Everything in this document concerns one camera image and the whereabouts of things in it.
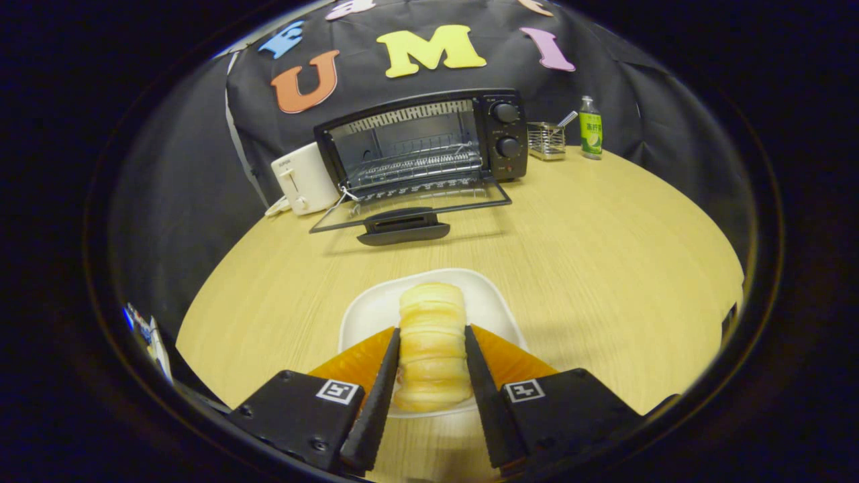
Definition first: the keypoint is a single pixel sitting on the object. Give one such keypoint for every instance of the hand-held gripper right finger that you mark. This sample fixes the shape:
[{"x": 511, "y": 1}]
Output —
[{"x": 490, "y": 416}]

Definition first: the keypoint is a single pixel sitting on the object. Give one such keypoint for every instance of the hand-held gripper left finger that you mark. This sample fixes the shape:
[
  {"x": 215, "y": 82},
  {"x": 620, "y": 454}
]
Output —
[{"x": 376, "y": 416}]

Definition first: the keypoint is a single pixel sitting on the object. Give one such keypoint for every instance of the golden bread roll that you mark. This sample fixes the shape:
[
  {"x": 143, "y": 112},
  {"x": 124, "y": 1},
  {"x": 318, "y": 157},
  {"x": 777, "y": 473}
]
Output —
[{"x": 431, "y": 335}]

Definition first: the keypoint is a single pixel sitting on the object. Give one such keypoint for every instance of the black toaster oven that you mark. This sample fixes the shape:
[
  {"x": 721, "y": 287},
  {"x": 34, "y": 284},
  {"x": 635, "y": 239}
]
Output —
[{"x": 504, "y": 149}]

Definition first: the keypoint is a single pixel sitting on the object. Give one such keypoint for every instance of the white pop-up toaster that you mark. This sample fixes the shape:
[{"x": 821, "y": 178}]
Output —
[{"x": 305, "y": 178}]

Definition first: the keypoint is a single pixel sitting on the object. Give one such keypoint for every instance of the white plate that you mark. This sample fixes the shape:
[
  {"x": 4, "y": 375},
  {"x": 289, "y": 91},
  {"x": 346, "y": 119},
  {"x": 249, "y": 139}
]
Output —
[{"x": 372, "y": 312}]

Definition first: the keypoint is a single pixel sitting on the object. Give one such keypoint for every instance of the green label drink bottle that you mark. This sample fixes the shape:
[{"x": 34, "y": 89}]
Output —
[{"x": 590, "y": 131}]

